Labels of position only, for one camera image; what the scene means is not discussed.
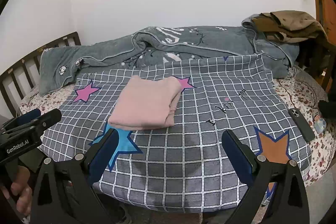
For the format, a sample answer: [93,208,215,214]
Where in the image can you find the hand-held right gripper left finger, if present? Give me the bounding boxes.
[30,128,120,224]

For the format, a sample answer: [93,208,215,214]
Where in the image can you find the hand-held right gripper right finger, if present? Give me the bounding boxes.
[222,130,310,224]

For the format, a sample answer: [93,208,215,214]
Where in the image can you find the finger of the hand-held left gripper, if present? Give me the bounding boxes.
[8,109,42,127]
[33,109,63,132]

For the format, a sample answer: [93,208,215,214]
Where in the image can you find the pink knit sweater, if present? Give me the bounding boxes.
[108,75,182,131]

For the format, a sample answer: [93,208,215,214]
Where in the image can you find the person's left hand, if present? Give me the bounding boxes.
[0,165,33,216]

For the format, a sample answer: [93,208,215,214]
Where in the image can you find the grey checked star blanket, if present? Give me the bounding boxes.
[39,53,313,214]

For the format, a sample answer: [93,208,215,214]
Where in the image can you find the black smartphone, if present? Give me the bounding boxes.
[288,108,315,143]

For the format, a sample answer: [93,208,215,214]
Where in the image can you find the grey-green floral quilt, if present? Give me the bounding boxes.
[39,14,300,97]

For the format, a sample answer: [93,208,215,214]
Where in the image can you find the dark cloth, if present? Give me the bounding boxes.
[318,99,336,119]

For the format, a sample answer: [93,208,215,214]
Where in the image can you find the wooden chair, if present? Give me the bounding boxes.
[298,38,332,90]

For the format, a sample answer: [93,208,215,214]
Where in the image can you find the brown jacket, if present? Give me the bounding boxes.
[252,11,327,43]

